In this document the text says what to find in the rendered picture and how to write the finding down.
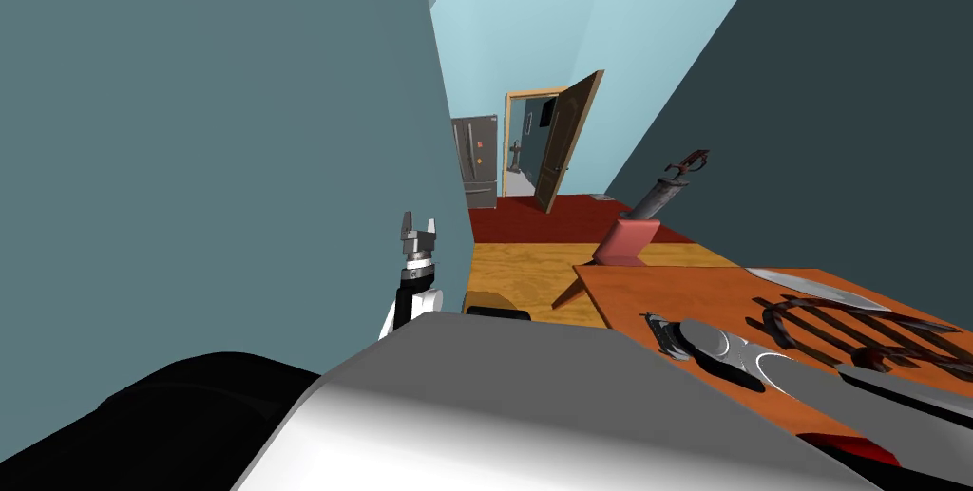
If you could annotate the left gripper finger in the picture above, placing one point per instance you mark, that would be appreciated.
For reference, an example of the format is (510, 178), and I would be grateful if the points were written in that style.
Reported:
(431, 226)
(407, 222)

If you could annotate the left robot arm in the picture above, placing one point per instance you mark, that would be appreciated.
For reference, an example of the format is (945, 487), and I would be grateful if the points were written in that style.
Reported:
(152, 430)

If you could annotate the brown door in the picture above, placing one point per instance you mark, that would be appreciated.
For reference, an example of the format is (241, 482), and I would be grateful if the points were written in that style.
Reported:
(566, 141)

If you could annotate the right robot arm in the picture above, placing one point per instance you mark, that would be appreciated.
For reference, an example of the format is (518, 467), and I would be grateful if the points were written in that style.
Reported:
(874, 407)

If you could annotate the silver pointed blade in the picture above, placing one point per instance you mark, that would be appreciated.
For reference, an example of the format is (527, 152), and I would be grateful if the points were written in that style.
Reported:
(817, 287)

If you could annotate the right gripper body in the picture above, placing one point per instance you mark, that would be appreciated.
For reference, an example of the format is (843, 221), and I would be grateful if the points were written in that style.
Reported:
(665, 337)

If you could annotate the grey refrigerator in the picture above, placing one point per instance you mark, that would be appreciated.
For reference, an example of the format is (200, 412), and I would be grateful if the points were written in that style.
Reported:
(475, 160)

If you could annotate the pink block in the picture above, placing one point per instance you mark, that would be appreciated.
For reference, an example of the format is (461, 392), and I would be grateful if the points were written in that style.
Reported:
(627, 242)

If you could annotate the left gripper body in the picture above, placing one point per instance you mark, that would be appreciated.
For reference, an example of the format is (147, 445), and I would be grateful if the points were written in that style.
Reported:
(418, 242)

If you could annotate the orange wooden table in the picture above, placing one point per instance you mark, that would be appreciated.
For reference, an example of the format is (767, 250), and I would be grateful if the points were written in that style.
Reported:
(684, 293)

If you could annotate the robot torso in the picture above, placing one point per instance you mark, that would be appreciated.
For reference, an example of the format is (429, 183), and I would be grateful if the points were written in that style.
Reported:
(486, 407)

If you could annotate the dark slatted rack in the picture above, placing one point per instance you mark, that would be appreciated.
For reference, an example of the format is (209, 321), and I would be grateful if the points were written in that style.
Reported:
(851, 328)

